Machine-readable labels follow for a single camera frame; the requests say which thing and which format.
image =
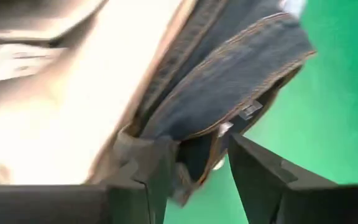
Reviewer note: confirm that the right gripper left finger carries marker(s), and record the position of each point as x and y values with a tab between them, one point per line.
148	193

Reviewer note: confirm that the khaki garment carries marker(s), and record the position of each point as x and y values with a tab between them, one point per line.
73	93

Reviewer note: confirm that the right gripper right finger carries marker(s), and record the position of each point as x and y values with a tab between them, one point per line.
259	186

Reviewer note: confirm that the dark blue denim jeans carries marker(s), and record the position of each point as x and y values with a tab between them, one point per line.
222	81

